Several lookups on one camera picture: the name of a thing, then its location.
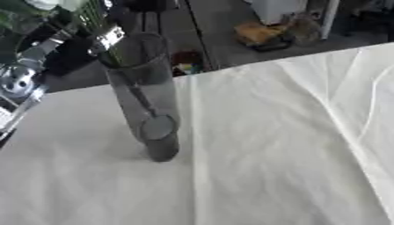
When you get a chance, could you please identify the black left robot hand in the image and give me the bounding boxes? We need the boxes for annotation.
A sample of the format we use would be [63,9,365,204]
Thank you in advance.
[13,0,131,77]

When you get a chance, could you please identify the white flower with green stems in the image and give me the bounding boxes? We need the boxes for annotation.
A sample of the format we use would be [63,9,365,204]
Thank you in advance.
[0,0,160,118]

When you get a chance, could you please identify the grey glass cylinder vase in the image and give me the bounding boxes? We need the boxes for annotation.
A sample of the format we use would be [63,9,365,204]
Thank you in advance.
[95,32,184,163]

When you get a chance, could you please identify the colourful bag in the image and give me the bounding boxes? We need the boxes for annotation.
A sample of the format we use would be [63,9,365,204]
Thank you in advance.
[171,50,208,77]

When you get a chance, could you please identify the black tripod leg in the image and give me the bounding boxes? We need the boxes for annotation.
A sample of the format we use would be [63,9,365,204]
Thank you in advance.
[179,0,219,72]

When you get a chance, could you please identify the yellow box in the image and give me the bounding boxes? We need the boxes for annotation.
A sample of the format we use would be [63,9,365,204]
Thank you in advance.
[234,21,289,47]

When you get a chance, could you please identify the white cabinet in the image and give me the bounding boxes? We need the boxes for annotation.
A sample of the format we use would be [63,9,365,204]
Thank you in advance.
[249,0,311,26]

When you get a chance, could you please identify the grey bag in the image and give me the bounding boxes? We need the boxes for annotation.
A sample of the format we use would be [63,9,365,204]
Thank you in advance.
[286,12,326,47]

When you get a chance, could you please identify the white pole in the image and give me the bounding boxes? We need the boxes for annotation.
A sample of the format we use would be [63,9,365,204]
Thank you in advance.
[318,0,344,40]

